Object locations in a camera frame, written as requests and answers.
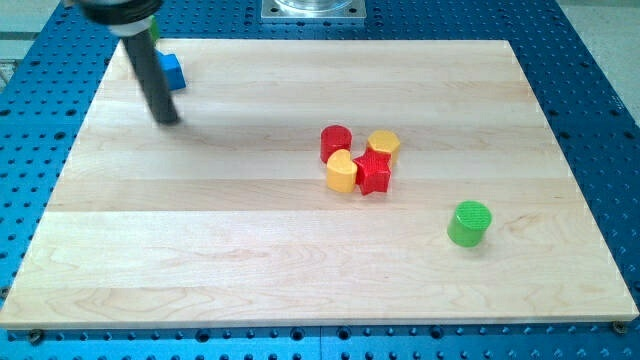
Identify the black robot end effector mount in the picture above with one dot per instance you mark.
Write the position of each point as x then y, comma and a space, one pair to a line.
124, 18

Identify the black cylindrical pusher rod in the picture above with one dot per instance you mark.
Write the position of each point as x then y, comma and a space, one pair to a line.
151, 78

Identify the red star block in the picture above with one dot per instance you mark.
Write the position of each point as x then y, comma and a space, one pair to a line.
373, 171

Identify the green block behind rod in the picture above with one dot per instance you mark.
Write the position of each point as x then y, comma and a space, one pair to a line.
154, 29

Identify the blue cube block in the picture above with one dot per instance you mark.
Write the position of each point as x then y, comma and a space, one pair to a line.
172, 70

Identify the red cylinder block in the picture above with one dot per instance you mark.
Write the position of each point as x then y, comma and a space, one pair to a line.
332, 139

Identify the yellow heart block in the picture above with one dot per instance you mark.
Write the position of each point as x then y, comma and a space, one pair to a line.
341, 172

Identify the yellow hexagon block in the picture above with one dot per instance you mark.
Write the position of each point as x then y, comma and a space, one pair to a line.
385, 141

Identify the left front board screw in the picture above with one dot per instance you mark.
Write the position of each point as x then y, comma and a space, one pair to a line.
35, 336

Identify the board screw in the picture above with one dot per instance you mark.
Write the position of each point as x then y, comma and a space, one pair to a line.
619, 327
35, 336

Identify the green cylinder block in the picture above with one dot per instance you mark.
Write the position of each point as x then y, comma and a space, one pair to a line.
469, 223

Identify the right front board screw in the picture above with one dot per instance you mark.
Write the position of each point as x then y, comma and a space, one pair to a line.
619, 327

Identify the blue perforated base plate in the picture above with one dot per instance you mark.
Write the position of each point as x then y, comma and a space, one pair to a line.
45, 103

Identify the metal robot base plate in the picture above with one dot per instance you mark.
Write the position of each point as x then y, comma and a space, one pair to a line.
273, 10

